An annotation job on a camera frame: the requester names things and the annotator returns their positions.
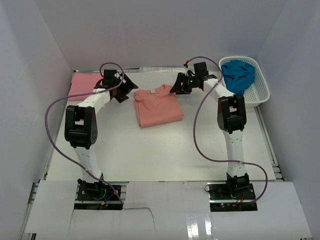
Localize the salmon orange t shirt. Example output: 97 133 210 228
134 84 184 128

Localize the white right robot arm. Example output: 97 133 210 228
170 61 250 197

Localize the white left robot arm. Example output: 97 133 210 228
64 69 138 195

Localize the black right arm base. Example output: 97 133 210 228
204 183 258 213

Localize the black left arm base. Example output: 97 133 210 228
74 185 123 211

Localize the folded pink t shirt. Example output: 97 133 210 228
68 72 102 96

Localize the blue t shirt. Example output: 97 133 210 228
221 59 256 95

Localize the white plastic basket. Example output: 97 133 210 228
219 56 270 108

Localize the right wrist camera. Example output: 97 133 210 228
183 60 196 77

